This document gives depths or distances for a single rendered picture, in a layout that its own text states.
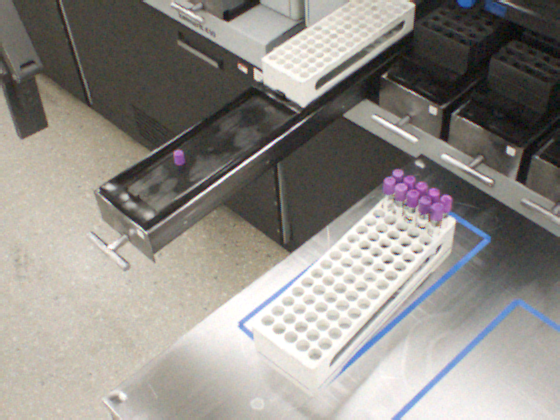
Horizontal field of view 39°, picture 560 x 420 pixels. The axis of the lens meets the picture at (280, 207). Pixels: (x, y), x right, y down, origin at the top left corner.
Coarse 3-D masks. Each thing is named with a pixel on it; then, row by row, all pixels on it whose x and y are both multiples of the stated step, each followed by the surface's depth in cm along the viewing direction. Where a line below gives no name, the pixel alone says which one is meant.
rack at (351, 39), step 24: (360, 0) 144; (384, 0) 144; (336, 24) 140; (360, 24) 139; (384, 24) 138; (408, 24) 143; (288, 48) 136; (312, 48) 135; (336, 48) 134; (360, 48) 135; (264, 72) 134; (288, 72) 130; (312, 72) 131; (336, 72) 139; (288, 96) 133; (312, 96) 132
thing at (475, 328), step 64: (448, 192) 116; (320, 256) 109; (448, 256) 108; (512, 256) 107; (448, 320) 101; (512, 320) 100; (128, 384) 97; (192, 384) 97; (256, 384) 96; (384, 384) 95; (448, 384) 95; (512, 384) 94
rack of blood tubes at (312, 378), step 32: (384, 224) 104; (416, 224) 104; (448, 224) 104; (352, 256) 102; (384, 256) 101; (416, 256) 100; (320, 288) 99; (352, 288) 97; (384, 288) 99; (256, 320) 95; (288, 320) 96; (320, 320) 95; (352, 320) 94; (384, 320) 100; (256, 352) 98; (288, 352) 92; (320, 352) 92; (352, 352) 97; (320, 384) 93
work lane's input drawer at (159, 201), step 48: (240, 96) 135; (336, 96) 135; (192, 144) 129; (240, 144) 128; (288, 144) 131; (96, 192) 122; (144, 192) 122; (192, 192) 120; (96, 240) 122; (144, 240) 118
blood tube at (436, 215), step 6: (438, 204) 99; (432, 210) 99; (438, 210) 98; (432, 216) 99; (438, 216) 99; (432, 222) 100; (438, 222) 100; (432, 228) 101; (438, 228) 101; (432, 234) 102; (438, 234) 102; (432, 252) 105; (426, 258) 106
